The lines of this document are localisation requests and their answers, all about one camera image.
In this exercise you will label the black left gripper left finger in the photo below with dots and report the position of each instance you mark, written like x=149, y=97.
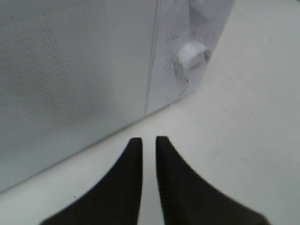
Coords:
x=115, y=199

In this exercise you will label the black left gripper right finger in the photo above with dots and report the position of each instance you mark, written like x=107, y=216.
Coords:
x=187, y=199

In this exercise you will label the white microwave door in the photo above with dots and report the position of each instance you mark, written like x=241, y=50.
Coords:
x=71, y=73

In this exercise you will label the white timer knob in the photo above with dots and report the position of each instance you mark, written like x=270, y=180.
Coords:
x=191, y=59

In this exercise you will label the white microwave oven body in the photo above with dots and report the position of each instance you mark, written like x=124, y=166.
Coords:
x=178, y=22

